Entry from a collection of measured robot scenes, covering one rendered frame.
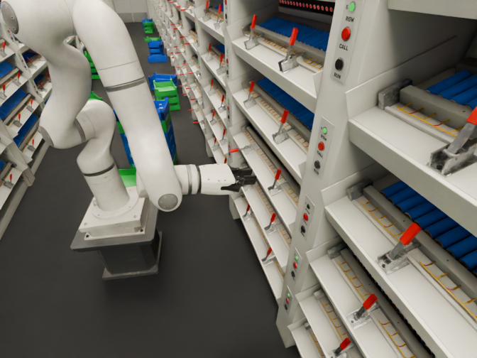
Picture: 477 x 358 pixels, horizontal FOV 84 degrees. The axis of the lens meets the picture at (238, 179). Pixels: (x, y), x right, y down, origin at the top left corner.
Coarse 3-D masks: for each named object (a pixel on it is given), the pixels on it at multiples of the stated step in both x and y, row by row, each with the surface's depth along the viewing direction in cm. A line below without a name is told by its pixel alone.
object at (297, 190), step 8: (248, 128) 116; (256, 136) 109; (264, 144) 103; (264, 152) 101; (264, 160) 99; (272, 160) 95; (280, 168) 91; (288, 176) 87; (288, 184) 87; (296, 184) 83; (288, 192) 84; (296, 192) 82
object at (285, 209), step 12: (240, 132) 120; (240, 144) 114; (252, 156) 105; (264, 156) 102; (252, 168) 100; (264, 168) 97; (264, 180) 93; (276, 204) 84; (288, 204) 82; (288, 216) 79; (288, 228) 76
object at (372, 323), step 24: (336, 240) 64; (312, 264) 66; (336, 264) 63; (360, 264) 61; (336, 288) 60; (360, 288) 59; (360, 312) 53; (384, 312) 53; (360, 336) 53; (384, 336) 51; (408, 336) 48
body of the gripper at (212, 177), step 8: (200, 168) 76; (208, 168) 76; (216, 168) 77; (224, 168) 78; (200, 176) 72; (208, 176) 73; (216, 176) 74; (224, 176) 74; (232, 176) 75; (200, 184) 72; (208, 184) 72; (216, 184) 72; (224, 184) 73; (200, 192) 74; (208, 192) 73; (216, 192) 74; (224, 192) 75; (232, 192) 76
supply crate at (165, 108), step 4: (164, 100) 178; (156, 104) 180; (164, 104) 180; (168, 104) 179; (160, 108) 161; (164, 108) 181; (168, 108) 178; (160, 112) 163; (164, 112) 165; (116, 116) 163; (160, 116) 164; (164, 116) 165; (116, 120) 164; (160, 120) 166; (164, 120) 166
